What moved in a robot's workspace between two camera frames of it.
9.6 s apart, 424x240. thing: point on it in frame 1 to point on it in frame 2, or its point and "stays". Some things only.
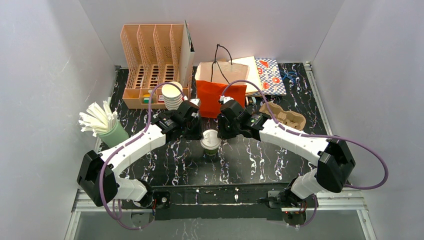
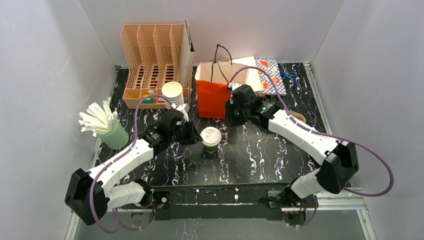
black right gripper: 225,129 to 232,112
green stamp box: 146,100 stays
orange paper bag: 216,79 stays
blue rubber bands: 291,74 stays
